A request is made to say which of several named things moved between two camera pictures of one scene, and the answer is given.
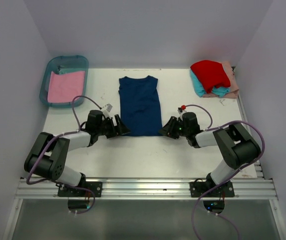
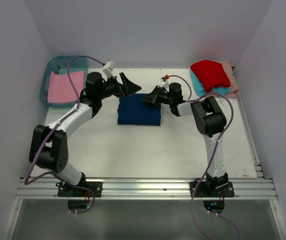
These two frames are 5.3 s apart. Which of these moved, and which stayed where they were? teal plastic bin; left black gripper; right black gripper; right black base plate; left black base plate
Moved: left black gripper; right black gripper
Stayed: right black base plate; left black base plate; teal plastic bin
